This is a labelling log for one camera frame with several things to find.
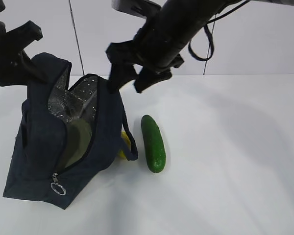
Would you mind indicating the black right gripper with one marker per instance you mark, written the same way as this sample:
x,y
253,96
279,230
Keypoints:
x,y
153,48

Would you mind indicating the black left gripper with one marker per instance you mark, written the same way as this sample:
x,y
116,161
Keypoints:
x,y
16,68

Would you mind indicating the yellow lemon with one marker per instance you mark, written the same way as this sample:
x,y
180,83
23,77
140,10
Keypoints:
x,y
125,151

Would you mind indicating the navy blue lunch bag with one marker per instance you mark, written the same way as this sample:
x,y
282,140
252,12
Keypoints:
x,y
35,172

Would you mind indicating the green cucumber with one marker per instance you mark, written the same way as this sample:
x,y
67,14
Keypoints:
x,y
153,143

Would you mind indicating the green lidded glass container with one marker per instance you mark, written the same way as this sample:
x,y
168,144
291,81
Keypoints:
x,y
79,136

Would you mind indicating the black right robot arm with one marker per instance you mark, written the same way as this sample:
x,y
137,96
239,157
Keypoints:
x,y
188,17

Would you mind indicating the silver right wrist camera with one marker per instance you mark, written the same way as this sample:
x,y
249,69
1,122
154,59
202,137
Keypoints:
x,y
139,8

